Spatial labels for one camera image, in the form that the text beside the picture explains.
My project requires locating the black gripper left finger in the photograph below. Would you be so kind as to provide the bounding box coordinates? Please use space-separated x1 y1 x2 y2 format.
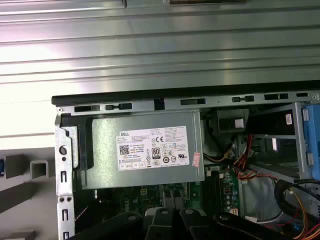
66 207 174 240

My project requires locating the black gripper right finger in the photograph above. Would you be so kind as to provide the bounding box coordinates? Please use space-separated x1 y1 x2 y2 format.
179 207 288 240

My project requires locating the green motherboard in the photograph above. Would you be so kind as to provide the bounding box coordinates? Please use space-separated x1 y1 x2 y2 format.
93 166 242 222

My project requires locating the black RAM slot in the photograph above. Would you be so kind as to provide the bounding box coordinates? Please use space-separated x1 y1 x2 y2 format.
213 172 223 215
206 172 214 213

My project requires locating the grey power supply unit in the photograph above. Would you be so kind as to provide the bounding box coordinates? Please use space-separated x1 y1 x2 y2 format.
81 111 206 191

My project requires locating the black open PC case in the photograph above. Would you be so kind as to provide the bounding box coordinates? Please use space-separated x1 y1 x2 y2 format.
51 86 320 240

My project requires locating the metal optical drive cage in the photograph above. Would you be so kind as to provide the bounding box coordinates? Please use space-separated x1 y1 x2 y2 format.
249 101 320 183

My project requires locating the blue plastic drive latch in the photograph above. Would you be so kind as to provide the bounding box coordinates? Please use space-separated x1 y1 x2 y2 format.
301 106 320 180

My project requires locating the grey parts rack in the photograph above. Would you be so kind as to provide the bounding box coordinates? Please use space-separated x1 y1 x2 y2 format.
0 147 56 240

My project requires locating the yellow wire bundle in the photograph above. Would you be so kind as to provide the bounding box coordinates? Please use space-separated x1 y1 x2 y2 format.
203 151 235 165

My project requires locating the red wire bundle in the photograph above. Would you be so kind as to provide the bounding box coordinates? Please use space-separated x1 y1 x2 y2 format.
232 133 278 182

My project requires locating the black cable bundle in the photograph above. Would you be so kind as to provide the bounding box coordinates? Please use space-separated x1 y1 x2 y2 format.
273 179 320 221

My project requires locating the orange wire bundle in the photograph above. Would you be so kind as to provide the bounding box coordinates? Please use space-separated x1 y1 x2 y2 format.
289 192 320 240

